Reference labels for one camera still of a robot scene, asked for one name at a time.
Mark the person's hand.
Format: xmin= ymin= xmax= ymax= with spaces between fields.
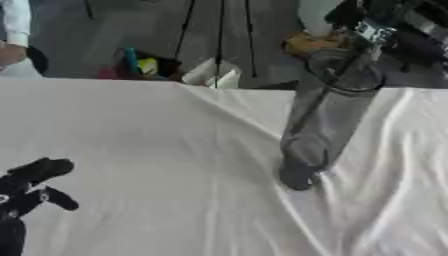
xmin=0 ymin=43 xmax=30 ymax=68

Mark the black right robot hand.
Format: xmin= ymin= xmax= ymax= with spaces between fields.
xmin=323 ymin=0 xmax=448 ymax=73

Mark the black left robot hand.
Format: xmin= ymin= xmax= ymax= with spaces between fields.
xmin=0 ymin=156 xmax=81 ymax=256

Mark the orange flower with dark stem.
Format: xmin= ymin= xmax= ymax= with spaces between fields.
xmin=281 ymin=30 xmax=375 ymax=135

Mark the clear glass vase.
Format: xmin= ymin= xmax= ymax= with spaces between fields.
xmin=276 ymin=42 xmax=389 ymax=192

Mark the colourful bag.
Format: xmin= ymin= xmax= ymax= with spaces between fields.
xmin=96 ymin=46 xmax=184 ymax=82

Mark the black tripod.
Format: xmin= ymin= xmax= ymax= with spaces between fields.
xmin=173 ymin=0 xmax=259 ymax=90

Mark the white paper bag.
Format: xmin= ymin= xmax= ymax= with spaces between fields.
xmin=180 ymin=57 xmax=245 ymax=90

